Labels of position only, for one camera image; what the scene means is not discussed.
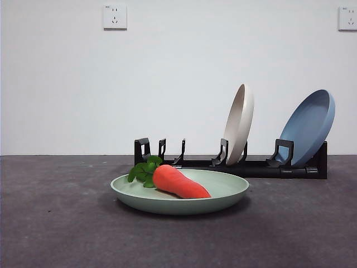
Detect orange carrot with green leaves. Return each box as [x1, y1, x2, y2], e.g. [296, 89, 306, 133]
[128, 155, 212, 199]

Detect light green plate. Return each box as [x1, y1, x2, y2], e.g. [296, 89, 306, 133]
[110, 168, 250, 216]

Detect beige plate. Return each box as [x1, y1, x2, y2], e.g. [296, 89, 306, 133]
[223, 83, 255, 166]

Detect black plate rack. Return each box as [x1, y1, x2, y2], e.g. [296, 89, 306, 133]
[134, 137, 328, 180]

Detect blue plate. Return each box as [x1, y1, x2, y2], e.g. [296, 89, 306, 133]
[278, 89, 336, 166]

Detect white wall socket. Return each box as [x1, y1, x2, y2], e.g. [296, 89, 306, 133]
[337, 5, 357, 32]
[103, 3, 128, 31]

